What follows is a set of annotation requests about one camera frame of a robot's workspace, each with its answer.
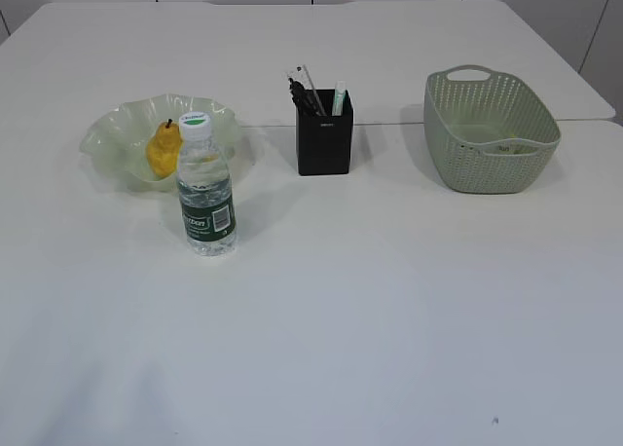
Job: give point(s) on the clear water bottle green label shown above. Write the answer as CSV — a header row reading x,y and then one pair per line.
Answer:
x,y
204,188

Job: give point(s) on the black pen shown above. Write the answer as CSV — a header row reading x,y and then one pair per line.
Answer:
x,y
319,105
295,85
305,103

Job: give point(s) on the teal utility knife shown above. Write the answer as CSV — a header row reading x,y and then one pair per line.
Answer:
x,y
339,96

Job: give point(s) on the clear plastic ruler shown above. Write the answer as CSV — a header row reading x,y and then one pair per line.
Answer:
x,y
302,74

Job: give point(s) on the yellow pear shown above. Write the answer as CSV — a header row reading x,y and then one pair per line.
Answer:
x,y
163,148

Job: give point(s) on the black square pen holder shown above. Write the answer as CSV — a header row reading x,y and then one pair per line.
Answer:
x,y
323,144

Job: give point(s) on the green plastic woven basket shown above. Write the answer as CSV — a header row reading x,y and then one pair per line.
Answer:
x,y
468,110

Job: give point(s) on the pale green wavy glass plate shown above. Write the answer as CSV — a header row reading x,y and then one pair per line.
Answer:
x,y
116,142

